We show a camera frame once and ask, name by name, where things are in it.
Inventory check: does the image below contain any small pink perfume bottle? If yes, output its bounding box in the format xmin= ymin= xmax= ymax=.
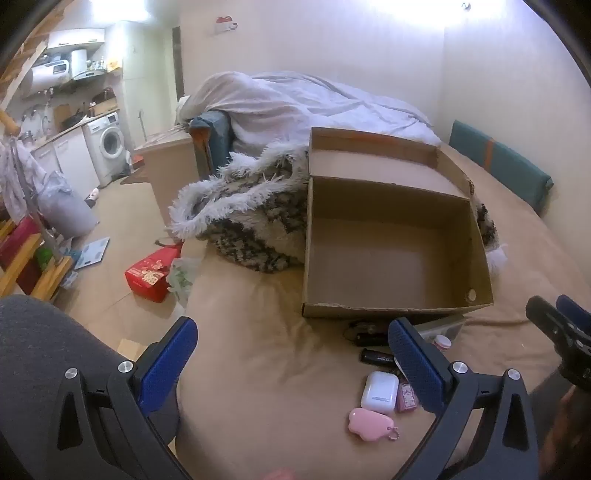
xmin=396 ymin=378 xmax=419 ymax=413

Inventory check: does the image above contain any person's right forearm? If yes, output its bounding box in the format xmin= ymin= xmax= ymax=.
xmin=540 ymin=385 xmax=591 ymax=480

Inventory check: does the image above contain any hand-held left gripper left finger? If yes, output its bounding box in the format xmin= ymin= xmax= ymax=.
xmin=46 ymin=318 xmax=199 ymax=480

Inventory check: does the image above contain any small cardboard piece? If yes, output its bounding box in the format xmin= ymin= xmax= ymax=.
xmin=117 ymin=339 xmax=148 ymax=363

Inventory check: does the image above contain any white kitchen counter cabinet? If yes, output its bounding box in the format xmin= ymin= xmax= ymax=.
xmin=30 ymin=122 xmax=100 ymax=199

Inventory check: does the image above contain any yellow wooden shelf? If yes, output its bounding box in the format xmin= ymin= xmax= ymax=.
xmin=0 ymin=217 xmax=75 ymax=301

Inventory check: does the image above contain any blue bathroom scale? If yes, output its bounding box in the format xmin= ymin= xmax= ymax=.
xmin=74 ymin=237 xmax=112 ymax=271

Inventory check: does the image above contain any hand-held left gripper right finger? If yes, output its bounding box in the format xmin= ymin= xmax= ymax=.
xmin=388 ymin=316 xmax=541 ymax=480

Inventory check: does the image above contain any wooden bedside cabinet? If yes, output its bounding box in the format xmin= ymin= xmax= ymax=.
xmin=134 ymin=131 xmax=201 ymax=227

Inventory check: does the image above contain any clear plastic bag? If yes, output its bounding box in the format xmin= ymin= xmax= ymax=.
xmin=166 ymin=257 xmax=201 ymax=308

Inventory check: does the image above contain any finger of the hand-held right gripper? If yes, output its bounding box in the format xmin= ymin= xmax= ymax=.
xmin=556 ymin=294 xmax=591 ymax=332
xmin=526 ymin=295 xmax=591 ymax=385

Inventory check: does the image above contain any white duvet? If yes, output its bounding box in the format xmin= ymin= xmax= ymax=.
xmin=182 ymin=71 xmax=441 ymax=155

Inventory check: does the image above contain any grey trash bag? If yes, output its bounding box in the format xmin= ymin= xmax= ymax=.
xmin=37 ymin=171 xmax=100 ymax=238

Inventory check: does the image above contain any white earbuds case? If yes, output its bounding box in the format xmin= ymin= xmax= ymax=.
xmin=360 ymin=371 xmax=400 ymax=414

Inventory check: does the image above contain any white water heater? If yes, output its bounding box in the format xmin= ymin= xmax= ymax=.
xmin=18 ymin=65 xmax=49 ymax=97

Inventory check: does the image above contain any black rounded object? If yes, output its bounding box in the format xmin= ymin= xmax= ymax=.
xmin=346 ymin=320 xmax=393 ymax=347

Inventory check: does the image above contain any black tube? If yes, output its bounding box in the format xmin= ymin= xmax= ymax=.
xmin=360 ymin=348 xmax=397 ymax=369

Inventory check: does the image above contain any cardboard box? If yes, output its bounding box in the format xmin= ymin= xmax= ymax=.
xmin=301 ymin=127 xmax=494 ymax=319

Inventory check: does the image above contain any pink cloud-shaped keychain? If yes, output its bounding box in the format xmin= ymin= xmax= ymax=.
xmin=347 ymin=407 xmax=402 ymax=441

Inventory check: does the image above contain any white wall cabinet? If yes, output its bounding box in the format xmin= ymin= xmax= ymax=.
xmin=46 ymin=28 xmax=106 ymax=49

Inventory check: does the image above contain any hanging pale cloth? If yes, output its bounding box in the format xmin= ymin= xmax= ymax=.
xmin=0 ymin=138 xmax=47 ymax=222

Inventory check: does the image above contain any white washing machine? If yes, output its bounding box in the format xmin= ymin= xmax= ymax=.
xmin=83 ymin=113 xmax=127 ymax=185

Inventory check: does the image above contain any fluffy leopard print blanket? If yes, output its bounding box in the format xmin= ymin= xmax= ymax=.
xmin=168 ymin=141 xmax=509 ymax=278

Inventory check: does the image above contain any red gift box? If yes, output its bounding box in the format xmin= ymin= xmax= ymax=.
xmin=124 ymin=244 xmax=183 ymax=303

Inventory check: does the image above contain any teal headboard cushion orange stripe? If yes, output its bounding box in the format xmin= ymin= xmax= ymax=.
xmin=449 ymin=120 xmax=554 ymax=215

